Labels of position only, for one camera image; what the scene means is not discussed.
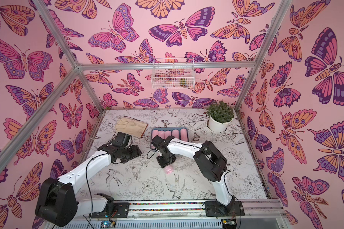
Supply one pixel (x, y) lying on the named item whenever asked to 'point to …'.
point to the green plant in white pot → (220, 114)
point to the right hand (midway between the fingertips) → (161, 167)
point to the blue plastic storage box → (166, 129)
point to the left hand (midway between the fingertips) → (139, 152)
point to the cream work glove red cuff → (134, 127)
